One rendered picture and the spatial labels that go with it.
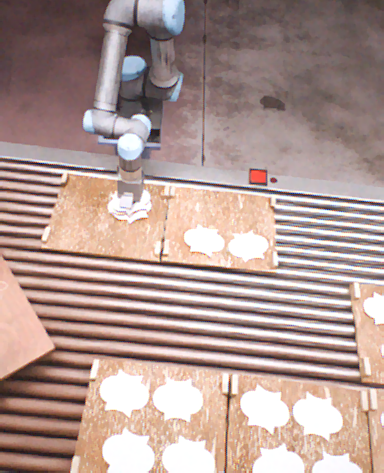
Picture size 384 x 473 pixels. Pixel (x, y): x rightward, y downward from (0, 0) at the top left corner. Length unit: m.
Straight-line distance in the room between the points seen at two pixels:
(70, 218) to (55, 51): 2.48
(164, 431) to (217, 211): 0.82
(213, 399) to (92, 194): 0.88
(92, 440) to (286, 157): 2.46
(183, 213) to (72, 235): 0.41
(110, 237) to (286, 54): 2.90
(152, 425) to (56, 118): 2.52
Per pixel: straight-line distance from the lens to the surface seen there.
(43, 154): 2.18
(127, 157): 1.69
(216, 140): 3.56
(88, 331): 1.72
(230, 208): 1.98
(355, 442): 1.69
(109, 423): 1.60
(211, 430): 1.60
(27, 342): 1.59
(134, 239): 1.86
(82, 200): 1.98
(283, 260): 1.91
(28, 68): 4.11
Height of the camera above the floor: 2.47
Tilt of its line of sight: 53 degrees down
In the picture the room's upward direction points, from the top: 9 degrees clockwise
